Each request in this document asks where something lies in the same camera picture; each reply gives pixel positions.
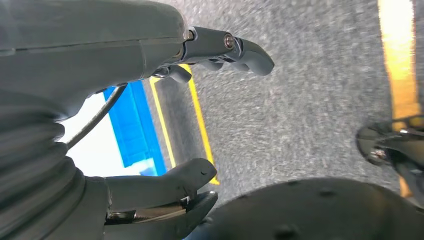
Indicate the black metal base foot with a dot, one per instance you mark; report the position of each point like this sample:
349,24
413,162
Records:
374,142

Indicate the yellow floor tape marking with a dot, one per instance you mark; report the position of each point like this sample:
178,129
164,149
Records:
397,49
202,132

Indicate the black perforated robot body cover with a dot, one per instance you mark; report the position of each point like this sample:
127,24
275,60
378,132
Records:
314,212

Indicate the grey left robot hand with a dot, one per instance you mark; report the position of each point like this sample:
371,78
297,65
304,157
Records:
82,49

